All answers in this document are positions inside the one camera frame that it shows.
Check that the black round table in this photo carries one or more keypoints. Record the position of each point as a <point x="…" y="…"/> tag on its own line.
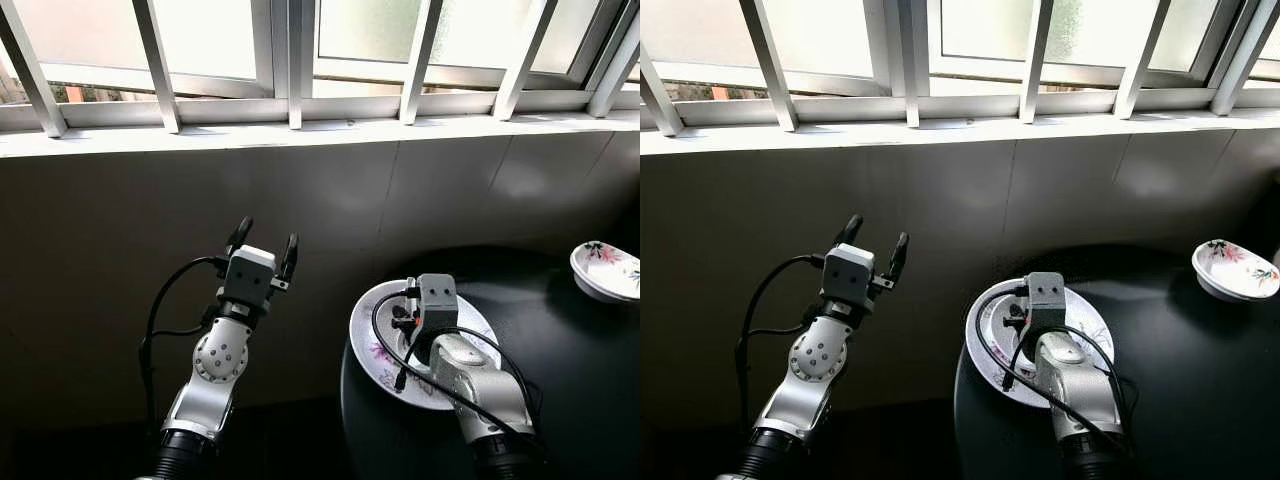
<point x="580" y="380"/>
<point x="1200" y="390"/>

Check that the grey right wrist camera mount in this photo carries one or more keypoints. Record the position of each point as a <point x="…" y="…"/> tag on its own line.
<point x="1046" y="298"/>
<point x="437" y="300"/>

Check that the white window frame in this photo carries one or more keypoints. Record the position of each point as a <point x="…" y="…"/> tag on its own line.
<point x="283" y="60"/>
<point x="905" y="50"/>

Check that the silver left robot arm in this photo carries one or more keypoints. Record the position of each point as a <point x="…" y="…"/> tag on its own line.
<point x="222" y="355"/>
<point x="820" y="358"/>

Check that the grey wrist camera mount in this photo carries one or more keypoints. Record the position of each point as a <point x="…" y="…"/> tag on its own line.
<point x="250" y="272"/>
<point x="437" y="300"/>
<point x="850" y="270"/>
<point x="1046" y="298"/>

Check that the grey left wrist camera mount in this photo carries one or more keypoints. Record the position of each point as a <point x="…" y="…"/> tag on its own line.
<point x="250" y="272"/>
<point x="850" y="270"/>

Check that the white floral plate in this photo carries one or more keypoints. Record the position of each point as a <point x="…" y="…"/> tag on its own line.
<point x="1085" y="308"/>
<point x="472" y="314"/>

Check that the white floral bowl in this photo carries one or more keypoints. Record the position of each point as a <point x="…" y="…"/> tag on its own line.
<point x="605" y="268"/>
<point x="1235" y="268"/>

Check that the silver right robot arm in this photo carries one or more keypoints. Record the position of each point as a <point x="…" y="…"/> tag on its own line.
<point x="1075" y="385"/>
<point x="480" y="385"/>

